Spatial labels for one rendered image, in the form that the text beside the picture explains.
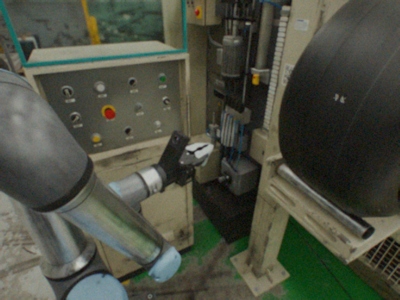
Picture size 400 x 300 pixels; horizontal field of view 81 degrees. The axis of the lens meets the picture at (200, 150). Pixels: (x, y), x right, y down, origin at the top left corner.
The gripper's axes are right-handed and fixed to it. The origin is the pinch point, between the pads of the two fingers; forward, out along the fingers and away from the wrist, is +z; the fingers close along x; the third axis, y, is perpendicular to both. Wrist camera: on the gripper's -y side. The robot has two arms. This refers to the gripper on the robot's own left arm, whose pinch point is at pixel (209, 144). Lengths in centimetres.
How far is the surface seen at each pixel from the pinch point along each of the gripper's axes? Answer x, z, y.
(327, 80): 22.0, 9.2, -26.9
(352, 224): 42.2, 17.4, 9.7
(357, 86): 28.0, 7.8, -28.4
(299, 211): 28.3, 19.0, 19.6
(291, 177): 20.1, 23.7, 12.5
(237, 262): 10, 33, 105
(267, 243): 21, 34, 68
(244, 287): 22, 25, 104
